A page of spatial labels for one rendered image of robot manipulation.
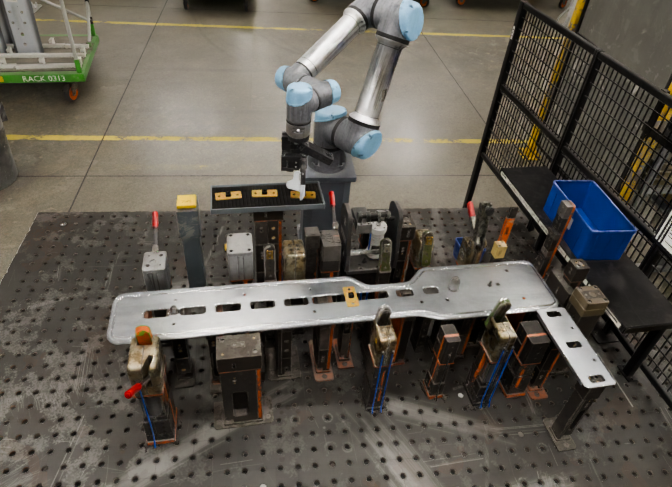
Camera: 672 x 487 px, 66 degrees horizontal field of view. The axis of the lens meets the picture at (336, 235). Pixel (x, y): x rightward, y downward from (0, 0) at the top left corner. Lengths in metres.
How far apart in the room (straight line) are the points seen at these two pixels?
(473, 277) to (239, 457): 0.92
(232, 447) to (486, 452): 0.76
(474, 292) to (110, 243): 1.48
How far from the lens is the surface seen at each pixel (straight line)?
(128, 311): 1.64
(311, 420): 1.72
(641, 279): 2.02
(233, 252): 1.60
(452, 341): 1.59
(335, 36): 1.79
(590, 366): 1.68
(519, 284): 1.83
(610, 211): 2.10
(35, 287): 2.27
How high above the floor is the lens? 2.17
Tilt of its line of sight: 39 degrees down
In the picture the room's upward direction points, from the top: 5 degrees clockwise
